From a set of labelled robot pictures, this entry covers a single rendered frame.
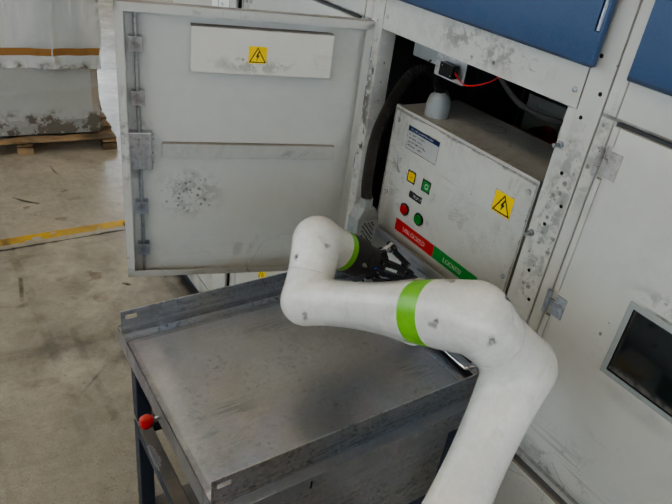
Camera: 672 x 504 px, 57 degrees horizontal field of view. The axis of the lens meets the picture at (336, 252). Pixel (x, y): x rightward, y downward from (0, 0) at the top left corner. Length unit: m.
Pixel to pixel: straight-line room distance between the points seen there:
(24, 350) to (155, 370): 1.51
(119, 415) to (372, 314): 1.67
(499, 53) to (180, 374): 0.99
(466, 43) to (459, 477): 0.87
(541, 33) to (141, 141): 0.97
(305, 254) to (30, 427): 1.61
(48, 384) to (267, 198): 1.38
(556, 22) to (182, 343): 1.09
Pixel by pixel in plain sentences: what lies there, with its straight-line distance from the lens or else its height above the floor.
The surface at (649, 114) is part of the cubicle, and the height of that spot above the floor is 1.61.
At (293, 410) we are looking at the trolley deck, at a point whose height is 0.85.
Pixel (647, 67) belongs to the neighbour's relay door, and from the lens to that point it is 1.14.
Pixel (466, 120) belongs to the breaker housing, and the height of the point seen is 1.39.
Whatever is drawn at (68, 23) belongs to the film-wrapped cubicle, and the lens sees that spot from 4.62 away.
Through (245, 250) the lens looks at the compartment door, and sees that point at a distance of 1.86.
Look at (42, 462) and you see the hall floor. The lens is 2.53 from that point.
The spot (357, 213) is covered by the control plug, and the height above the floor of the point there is 1.11.
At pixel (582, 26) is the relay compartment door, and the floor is 1.71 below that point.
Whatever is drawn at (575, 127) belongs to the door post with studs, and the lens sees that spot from 1.24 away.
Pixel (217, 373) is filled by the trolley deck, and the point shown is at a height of 0.85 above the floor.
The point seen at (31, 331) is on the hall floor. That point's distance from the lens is 3.08.
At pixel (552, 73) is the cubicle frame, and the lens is 1.27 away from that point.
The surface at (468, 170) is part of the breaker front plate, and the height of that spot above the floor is 1.33.
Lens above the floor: 1.87
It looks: 31 degrees down
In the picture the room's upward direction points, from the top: 8 degrees clockwise
